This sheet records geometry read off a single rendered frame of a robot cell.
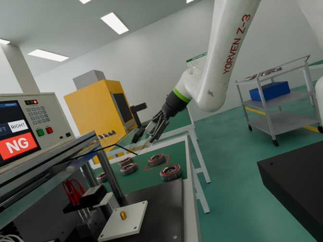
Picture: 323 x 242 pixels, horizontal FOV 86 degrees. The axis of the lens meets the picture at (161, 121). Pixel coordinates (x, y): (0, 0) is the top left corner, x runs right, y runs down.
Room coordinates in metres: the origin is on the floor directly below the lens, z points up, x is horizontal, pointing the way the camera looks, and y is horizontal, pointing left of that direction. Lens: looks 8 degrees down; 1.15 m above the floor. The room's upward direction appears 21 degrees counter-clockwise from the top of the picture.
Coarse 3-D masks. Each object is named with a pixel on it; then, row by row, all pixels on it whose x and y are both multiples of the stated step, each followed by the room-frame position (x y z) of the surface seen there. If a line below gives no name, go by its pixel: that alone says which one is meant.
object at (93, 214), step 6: (96, 210) 0.64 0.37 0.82; (90, 216) 0.61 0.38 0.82; (96, 216) 0.63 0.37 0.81; (78, 222) 0.60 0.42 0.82; (84, 222) 0.59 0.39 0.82; (90, 222) 0.59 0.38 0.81; (96, 222) 0.62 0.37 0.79; (78, 228) 0.58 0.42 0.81; (84, 228) 0.58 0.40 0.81; (90, 228) 0.58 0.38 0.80; (96, 228) 0.61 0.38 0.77; (84, 234) 0.58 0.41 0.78; (90, 234) 0.58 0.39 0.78
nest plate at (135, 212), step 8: (120, 208) 0.66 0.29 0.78; (128, 208) 0.64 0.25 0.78; (136, 208) 0.62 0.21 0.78; (144, 208) 0.60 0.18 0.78; (112, 216) 0.63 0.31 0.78; (120, 216) 0.61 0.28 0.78; (128, 216) 0.59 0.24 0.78; (136, 216) 0.58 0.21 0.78; (112, 224) 0.58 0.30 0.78; (120, 224) 0.56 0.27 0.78; (128, 224) 0.55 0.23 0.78; (136, 224) 0.53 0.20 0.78; (104, 232) 0.55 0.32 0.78; (112, 232) 0.54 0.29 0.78; (120, 232) 0.52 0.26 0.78; (128, 232) 0.51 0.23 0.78; (136, 232) 0.51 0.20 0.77; (104, 240) 0.53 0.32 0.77
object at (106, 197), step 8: (88, 192) 0.60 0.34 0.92; (96, 192) 0.58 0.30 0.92; (104, 192) 0.62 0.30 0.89; (88, 200) 0.57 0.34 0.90; (96, 200) 0.57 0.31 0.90; (104, 200) 0.58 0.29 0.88; (64, 208) 0.59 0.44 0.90; (72, 208) 0.58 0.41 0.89; (80, 208) 0.58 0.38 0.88; (88, 208) 0.64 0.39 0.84; (80, 216) 0.59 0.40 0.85
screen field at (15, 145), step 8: (16, 136) 0.50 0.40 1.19; (24, 136) 0.52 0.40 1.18; (32, 136) 0.54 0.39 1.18; (0, 144) 0.45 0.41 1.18; (8, 144) 0.47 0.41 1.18; (16, 144) 0.49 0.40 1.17; (24, 144) 0.51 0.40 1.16; (32, 144) 0.53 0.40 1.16; (0, 152) 0.44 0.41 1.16; (8, 152) 0.46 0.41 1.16; (16, 152) 0.48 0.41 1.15
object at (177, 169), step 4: (176, 164) 0.87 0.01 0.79; (164, 168) 0.89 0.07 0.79; (168, 168) 0.88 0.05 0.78; (172, 168) 0.88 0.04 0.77; (176, 168) 0.83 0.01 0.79; (180, 168) 0.84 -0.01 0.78; (160, 172) 0.86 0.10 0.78; (164, 172) 0.85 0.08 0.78; (168, 172) 0.84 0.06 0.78; (172, 172) 0.80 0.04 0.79; (176, 172) 0.80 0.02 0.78; (180, 172) 0.82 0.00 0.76; (164, 176) 0.80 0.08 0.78; (168, 176) 0.80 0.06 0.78; (172, 176) 0.79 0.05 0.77; (176, 176) 0.80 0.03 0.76; (164, 180) 0.81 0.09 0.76; (168, 180) 0.80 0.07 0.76
